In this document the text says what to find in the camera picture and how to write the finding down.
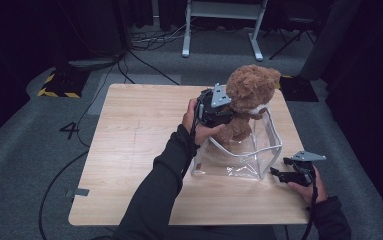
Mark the left hand-held gripper cable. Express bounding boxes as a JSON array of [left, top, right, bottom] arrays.
[[180, 101, 203, 179]]

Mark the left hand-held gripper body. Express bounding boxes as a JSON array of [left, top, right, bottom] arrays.
[[195, 82, 233, 129]]

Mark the hand-held gripper cable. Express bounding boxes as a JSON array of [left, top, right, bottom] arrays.
[[299, 171, 320, 240], [180, 101, 203, 179]]

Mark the clear plastic storage bag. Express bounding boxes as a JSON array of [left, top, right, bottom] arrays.
[[190, 84, 284, 181]]

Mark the person's right hand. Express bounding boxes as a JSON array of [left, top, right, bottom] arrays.
[[286, 165, 329, 207]]

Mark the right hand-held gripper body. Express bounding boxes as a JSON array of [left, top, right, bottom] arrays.
[[290, 150, 327, 187]]

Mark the black tripod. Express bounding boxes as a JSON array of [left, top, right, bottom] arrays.
[[268, 16, 317, 61]]

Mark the black yellow-striped base plate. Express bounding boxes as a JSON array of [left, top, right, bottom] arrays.
[[37, 67, 91, 99], [275, 74, 320, 103]]

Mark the brown teddy bear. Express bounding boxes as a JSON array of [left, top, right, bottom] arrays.
[[213, 64, 282, 146]]

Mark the white metal stand frame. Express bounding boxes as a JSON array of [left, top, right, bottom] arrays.
[[181, 0, 269, 62]]

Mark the grey tape piece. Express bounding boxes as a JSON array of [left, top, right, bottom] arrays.
[[65, 187, 90, 198]]

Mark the grey padded column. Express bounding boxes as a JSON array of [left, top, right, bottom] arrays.
[[299, 0, 362, 81]]

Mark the person's left hand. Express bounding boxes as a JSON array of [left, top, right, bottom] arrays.
[[181, 98, 227, 146]]

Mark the right hand-held gripper cable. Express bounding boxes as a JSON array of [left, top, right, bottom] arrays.
[[299, 171, 320, 240]]

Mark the bundle of floor cables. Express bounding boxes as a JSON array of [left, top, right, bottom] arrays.
[[130, 19, 188, 52]]

